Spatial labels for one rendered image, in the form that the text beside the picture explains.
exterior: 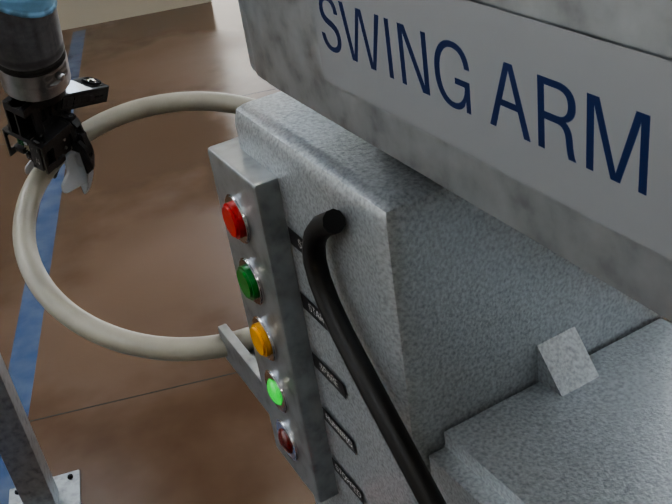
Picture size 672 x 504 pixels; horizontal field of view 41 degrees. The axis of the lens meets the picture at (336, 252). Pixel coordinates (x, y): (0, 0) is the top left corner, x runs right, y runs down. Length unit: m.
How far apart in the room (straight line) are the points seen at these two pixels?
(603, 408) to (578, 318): 0.06
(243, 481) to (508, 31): 2.29
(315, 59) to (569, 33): 0.19
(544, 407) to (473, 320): 0.08
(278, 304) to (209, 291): 2.74
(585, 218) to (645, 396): 0.26
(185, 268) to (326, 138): 3.01
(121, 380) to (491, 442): 2.55
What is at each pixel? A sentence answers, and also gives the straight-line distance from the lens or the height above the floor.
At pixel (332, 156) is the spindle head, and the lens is 0.50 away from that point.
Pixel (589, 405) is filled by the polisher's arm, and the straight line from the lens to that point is 0.56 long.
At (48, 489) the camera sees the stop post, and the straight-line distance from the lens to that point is 2.61.
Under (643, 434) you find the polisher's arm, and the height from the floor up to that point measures 1.41.
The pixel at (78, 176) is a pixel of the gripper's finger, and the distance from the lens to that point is 1.37.
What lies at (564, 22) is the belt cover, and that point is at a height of 1.68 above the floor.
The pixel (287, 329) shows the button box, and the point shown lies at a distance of 0.61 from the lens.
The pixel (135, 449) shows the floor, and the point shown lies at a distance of 2.76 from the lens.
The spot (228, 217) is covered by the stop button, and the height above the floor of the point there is 1.50.
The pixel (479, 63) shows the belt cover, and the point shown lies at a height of 1.66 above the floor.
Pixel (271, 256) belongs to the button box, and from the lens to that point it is 0.58.
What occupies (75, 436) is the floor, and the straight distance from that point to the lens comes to 2.88.
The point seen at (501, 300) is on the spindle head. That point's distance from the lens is 0.52.
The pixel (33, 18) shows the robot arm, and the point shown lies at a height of 1.51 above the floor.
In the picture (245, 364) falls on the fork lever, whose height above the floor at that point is 1.14.
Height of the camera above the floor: 1.78
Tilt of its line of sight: 31 degrees down
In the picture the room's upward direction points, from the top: 9 degrees counter-clockwise
